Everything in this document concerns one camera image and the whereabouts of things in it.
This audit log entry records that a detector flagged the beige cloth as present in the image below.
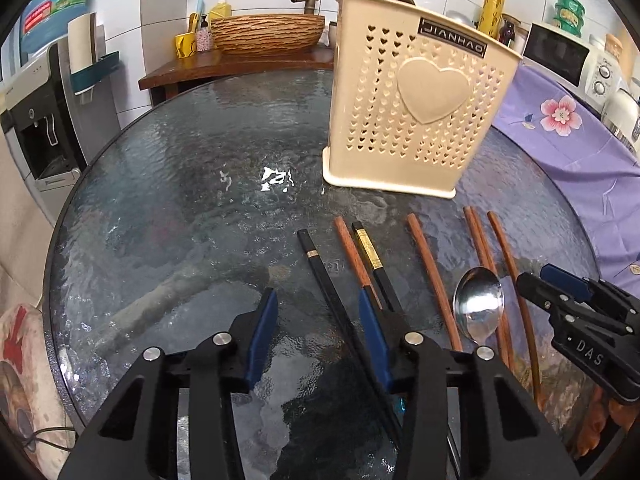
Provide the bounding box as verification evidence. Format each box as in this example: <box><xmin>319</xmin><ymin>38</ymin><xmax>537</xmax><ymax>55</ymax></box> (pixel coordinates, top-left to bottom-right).
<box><xmin>0</xmin><ymin>135</ymin><xmax>66</xmax><ymax>311</ymax></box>

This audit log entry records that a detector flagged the metal spoon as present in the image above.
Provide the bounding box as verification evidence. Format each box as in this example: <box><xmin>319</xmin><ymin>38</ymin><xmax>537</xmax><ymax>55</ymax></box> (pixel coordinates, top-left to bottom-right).
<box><xmin>452</xmin><ymin>266</ymin><xmax>506</xmax><ymax>351</ymax></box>

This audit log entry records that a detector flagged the black chopstick wide gold end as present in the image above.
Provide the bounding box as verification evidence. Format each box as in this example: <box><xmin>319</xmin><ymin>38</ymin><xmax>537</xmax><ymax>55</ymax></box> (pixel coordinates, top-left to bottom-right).
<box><xmin>351</xmin><ymin>221</ymin><xmax>403</xmax><ymax>313</ymax></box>

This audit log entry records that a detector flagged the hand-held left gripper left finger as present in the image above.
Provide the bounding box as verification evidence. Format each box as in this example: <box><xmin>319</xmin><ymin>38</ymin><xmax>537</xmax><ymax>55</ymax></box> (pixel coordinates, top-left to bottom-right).
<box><xmin>59</xmin><ymin>287</ymin><xmax>279</xmax><ymax>480</ymax></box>

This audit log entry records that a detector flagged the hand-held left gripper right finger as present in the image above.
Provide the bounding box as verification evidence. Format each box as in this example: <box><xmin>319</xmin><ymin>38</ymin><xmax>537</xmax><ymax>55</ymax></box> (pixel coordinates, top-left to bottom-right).
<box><xmin>358</xmin><ymin>287</ymin><xmax>583</xmax><ymax>480</ymax></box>

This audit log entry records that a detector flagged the black chopstick thin gold band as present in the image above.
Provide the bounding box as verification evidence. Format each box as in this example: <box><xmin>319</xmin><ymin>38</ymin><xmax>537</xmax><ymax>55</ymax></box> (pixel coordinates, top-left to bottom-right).
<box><xmin>296</xmin><ymin>229</ymin><xmax>406</xmax><ymax>441</ymax></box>

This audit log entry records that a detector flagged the blue water bottle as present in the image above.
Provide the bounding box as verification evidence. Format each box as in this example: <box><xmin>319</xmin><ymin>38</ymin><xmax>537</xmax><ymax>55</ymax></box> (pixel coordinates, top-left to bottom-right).
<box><xmin>20</xmin><ymin>0</ymin><xmax>101</xmax><ymax>56</ymax></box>

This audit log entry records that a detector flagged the wooden counter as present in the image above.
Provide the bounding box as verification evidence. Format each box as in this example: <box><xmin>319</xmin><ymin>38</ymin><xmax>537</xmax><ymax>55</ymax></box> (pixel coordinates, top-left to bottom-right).
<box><xmin>139</xmin><ymin>47</ymin><xmax>335</xmax><ymax>106</ymax></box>

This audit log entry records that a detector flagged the person's right hand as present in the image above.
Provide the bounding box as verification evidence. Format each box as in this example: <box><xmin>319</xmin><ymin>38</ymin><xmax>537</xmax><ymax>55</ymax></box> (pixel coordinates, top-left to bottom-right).
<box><xmin>575</xmin><ymin>385</ymin><xmax>640</xmax><ymax>453</ymax></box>

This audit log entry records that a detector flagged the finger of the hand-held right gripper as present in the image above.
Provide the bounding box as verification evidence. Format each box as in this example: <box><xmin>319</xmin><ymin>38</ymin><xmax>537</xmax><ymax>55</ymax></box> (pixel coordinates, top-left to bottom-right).
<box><xmin>516</xmin><ymin>272</ymin><xmax>568</xmax><ymax>323</ymax></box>
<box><xmin>540</xmin><ymin>264</ymin><xmax>593</xmax><ymax>303</ymax></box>

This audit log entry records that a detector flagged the yellow cup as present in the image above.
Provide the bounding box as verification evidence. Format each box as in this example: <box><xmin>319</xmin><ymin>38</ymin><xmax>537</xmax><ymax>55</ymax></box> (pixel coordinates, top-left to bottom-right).
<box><xmin>174</xmin><ymin>32</ymin><xmax>198</xmax><ymax>59</ymax></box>

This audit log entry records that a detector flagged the stack of green bowls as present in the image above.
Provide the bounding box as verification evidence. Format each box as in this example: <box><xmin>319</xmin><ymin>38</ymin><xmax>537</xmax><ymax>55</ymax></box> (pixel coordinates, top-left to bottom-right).
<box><xmin>554</xmin><ymin>0</ymin><xmax>586</xmax><ymax>38</ymax></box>

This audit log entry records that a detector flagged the grey water dispenser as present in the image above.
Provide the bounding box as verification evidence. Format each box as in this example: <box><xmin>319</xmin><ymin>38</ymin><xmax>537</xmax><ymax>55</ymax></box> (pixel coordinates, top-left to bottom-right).
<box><xmin>0</xmin><ymin>42</ymin><xmax>121</xmax><ymax>226</ymax></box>

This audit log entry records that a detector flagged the purple floral cloth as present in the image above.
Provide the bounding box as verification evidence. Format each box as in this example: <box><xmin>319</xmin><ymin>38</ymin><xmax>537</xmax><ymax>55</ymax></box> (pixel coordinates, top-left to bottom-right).
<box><xmin>492</xmin><ymin>57</ymin><xmax>640</xmax><ymax>321</ymax></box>

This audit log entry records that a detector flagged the teal cup holder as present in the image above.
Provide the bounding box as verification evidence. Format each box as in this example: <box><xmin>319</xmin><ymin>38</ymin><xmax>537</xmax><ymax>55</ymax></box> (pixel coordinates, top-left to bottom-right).
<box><xmin>70</xmin><ymin>51</ymin><xmax>122</xmax><ymax>96</ymax></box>

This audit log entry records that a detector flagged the woven brown basin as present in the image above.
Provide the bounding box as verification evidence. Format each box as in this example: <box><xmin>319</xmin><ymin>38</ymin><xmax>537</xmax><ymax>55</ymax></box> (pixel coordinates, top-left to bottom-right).
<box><xmin>209</xmin><ymin>14</ymin><xmax>326</xmax><ymax>56</ymax></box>

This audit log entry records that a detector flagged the dark glass bottle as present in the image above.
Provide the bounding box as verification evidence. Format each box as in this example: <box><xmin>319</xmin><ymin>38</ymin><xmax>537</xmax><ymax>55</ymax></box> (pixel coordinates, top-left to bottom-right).
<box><xmin>499</xmin><ymin>15</ymin><xmax>518</xmax><ymax>48</ymax></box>

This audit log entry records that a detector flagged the white microwave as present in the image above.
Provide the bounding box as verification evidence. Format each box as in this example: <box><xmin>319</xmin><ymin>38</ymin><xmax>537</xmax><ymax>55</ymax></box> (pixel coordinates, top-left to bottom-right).
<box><xmin>522</xmin><ymin>21</ymin><xmax>623</xmax><ymax>101</ymax></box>

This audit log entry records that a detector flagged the cream plastic utensil holder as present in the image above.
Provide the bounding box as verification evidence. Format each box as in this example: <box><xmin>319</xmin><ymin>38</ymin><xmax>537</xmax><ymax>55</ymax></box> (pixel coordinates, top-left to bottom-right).
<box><xmin>322</xmin><ymin>0</ymin><xmax>523</xmax><ymax>198</ymax></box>

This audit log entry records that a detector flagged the white paper cup tube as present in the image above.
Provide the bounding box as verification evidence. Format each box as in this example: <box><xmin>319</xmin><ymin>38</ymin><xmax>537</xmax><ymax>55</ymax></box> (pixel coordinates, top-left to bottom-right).
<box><xmin>67</xmin><ymin>12</ymin><xmax>98</xmax><ymax>103</ymax></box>

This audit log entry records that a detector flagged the black cable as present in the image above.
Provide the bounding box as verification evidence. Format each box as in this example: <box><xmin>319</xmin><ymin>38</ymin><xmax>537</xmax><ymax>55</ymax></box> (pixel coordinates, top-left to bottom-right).
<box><xmin>20</xmin><ymin>427</ymin><xmax>76</xmax><ymax>453</ymax></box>

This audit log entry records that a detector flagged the white thermos kettle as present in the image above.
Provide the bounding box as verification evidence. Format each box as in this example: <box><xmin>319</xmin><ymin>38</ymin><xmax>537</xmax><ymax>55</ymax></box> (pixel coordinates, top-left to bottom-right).
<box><xmin>600</xmin><ymin>77</ymin><xmax>640</xmax><ymax>156</ymax></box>

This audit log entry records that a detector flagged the yellow roll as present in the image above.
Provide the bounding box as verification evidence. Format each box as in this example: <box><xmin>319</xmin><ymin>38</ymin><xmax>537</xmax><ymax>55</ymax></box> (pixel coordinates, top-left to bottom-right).
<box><xmin>477</xmin><ymin>0</ymin><xmax>502</xmax><ymax>40</ymax></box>

